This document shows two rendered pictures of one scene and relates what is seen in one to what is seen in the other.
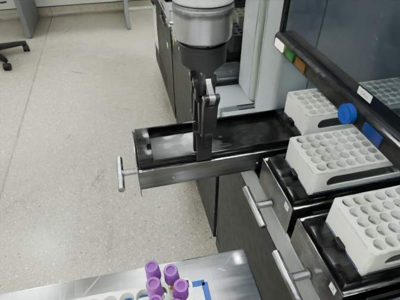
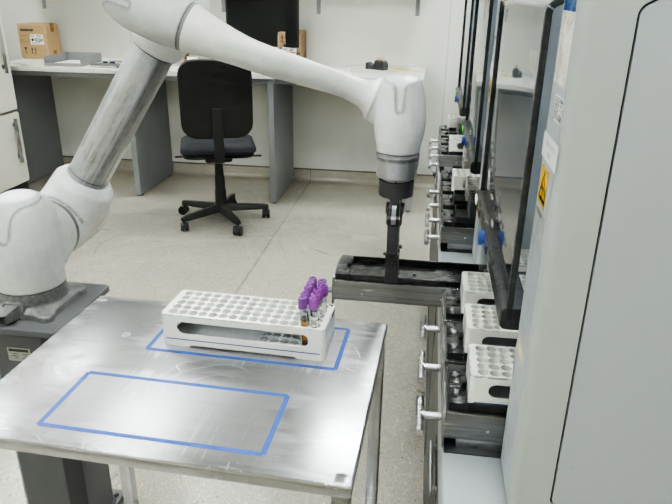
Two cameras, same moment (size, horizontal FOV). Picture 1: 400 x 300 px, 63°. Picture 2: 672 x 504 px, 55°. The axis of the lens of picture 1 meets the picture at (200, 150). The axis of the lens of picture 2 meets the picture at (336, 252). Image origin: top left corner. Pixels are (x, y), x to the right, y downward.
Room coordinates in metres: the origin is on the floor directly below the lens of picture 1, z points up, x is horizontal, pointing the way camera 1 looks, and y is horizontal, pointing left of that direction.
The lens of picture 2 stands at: (-0.78, -0.37, 1.41)
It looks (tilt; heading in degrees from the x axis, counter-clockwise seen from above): 22 degrees down; 22
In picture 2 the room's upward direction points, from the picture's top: 1 degrees clockwise
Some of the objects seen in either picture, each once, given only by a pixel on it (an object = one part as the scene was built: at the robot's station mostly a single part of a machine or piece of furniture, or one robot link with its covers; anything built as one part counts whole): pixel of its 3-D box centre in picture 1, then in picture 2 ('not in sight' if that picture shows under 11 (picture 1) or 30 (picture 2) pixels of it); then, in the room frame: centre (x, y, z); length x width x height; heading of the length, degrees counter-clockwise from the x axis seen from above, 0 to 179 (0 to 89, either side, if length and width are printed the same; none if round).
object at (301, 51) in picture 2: not in sight; (292, 48); (3.57, 1.71, 1.02); 0.22 x 0.17 x 0.24; 13
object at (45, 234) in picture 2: not in sight; (26, 237); (0.25, 0.82, 0.87); 0.18 x 0.16 x 0.22; 15
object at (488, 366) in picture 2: not in sight; (561, 383); (0.17, -0.39, 0.83); 0.30 x 0.10 x 0.06; 104
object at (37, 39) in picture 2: not in sight; (40, 40); (3.11, 3.61, 1.03); 0.22 x 0.19 x 0.25; 104
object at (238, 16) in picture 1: (236, 19); not in sight; (1.14, -0.12, 0.85); 0.12 x 0.02 x 0.06; 13
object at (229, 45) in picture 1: (230, 38); (472, 205); (0.98, -0.09, 0.85); 0.12 x 0.02 x 0.06; 14
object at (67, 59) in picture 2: not in sight; (73, 59); (2.91, 3.11, 0.93); 0.35 x 0.26 x 0.06; 18
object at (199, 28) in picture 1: (203, 20); (397, 165); (0.50, 0.00, 1.07); 0.09 x 0.09 x 0.06
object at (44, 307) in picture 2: not in sight; (28, 296); (0.22, 0.81, 0.73); 0.22 x 0.18 x 0.06; 14
